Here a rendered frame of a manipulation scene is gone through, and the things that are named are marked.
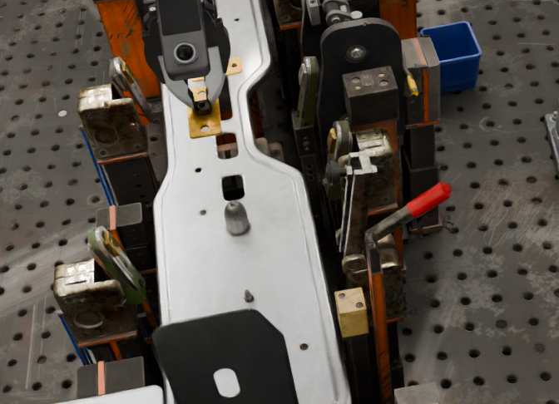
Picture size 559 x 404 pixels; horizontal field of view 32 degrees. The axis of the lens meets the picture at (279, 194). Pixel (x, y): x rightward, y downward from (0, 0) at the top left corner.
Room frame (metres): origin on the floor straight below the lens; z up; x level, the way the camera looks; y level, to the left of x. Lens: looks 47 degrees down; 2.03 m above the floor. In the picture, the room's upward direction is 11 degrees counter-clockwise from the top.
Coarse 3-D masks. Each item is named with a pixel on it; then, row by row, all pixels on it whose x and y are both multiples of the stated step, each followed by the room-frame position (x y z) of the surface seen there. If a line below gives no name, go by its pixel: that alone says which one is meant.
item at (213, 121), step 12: (204, 96) 0.89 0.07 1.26; (192, 108) 0.87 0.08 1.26; (204, 108) 0.86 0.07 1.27; (216, 108) 0.86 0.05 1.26; (192, 120) 0.85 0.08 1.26; (204, 120) 0.85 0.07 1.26; (216, 120) 0.84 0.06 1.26; (192, 132) 0.83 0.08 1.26; (204, 132) 0.83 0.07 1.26; (216, 132) 0.82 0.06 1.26
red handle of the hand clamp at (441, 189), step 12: (432, 192) 0.78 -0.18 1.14; (444, 192) 0.77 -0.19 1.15; (408, 204) 0.78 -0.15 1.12; (420, 204) 0.77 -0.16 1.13; (432, 204) 0.77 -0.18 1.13; (396, 216) 0.78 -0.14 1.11; (408, 216) 0.77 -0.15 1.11; (372, 228) 0.78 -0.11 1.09; (384, 228) 0.77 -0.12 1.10; (396, 228) 0.77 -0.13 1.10
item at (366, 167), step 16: (352, 160) 0.79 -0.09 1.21; (368, 160) 0.78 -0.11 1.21; (336, 176) 0.77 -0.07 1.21; (352, 176) 0.79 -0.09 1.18; (368, 176) 0.76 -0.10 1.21; (352, 192) 0.76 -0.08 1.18; (368, 192) 0.76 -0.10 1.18; (352, 208) 0.76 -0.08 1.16; (368, 208) 0.76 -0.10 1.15; (352, 224) 0.76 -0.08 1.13; (352, 240) 0.76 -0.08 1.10
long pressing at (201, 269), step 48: (240, 0) 1.42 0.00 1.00; (240, 48) 1.29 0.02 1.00; (240, 96) 1.17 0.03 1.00; (192, 144) 1.08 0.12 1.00; (240, 144) 1.06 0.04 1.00; (192, 192) 0.98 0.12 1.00; (288, 192) 0.95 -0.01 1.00; (192, 240) 0.89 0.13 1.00; (240, 240) 0.88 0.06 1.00; (288, 240) 0.86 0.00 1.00; (192, 288) 0.81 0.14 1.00; (240, 288) 0.80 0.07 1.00; (288, 288) 0.78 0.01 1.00; (288, 336) 0.71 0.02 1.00; (336, 336) 0.69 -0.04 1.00; (336, 384) 0.63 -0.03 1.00
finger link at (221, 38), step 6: (216, 18) 0.87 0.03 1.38; (222, 18) 0.87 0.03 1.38; (216, 24) 0.86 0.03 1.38; (222, 24) 0.86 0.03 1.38; (216, 30) 0.86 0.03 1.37; (222, 30) 0.86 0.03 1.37; (216, 36) 0.86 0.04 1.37; (222, 36) 0.86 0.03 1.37; (228, 36) 0.86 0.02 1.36; (210, 42) 0.86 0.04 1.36; (216, 42) 0.86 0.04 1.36; (222, 42) 0.86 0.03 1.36; (228, 42) 0.86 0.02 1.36; (222, 48) 0.86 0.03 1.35; (228, 48) 0.86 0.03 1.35; (222, 54) 0.86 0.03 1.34; (228, 54) 0.86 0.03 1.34; (222, 60) 0.86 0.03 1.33; (228, 60) 0.86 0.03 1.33; (222, 66) 0.86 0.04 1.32
